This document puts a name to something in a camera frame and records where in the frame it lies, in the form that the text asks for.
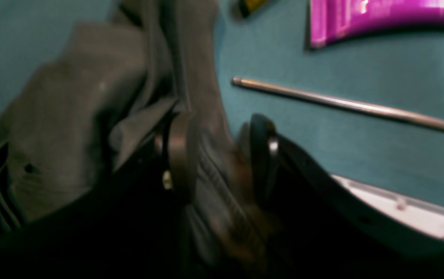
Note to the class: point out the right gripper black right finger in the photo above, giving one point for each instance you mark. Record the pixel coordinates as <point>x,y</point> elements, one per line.
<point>326,232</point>

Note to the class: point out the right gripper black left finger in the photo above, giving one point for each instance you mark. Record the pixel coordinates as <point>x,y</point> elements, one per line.
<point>131,225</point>

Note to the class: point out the dark grey T-shirt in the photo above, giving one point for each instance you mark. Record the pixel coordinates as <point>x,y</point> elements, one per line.
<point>82,116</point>

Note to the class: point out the white plastic case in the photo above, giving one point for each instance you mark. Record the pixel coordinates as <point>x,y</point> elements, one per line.
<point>420,215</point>

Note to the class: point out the metal allen key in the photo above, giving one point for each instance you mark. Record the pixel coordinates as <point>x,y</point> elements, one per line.
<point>341,103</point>

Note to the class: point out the blue table cloth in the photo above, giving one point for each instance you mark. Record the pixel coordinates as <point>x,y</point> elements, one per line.
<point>403,70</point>

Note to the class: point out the pink tube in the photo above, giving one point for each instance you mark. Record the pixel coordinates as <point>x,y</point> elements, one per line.
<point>335,20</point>

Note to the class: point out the gold lighter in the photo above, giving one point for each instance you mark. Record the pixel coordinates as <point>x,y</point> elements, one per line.
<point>248,7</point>

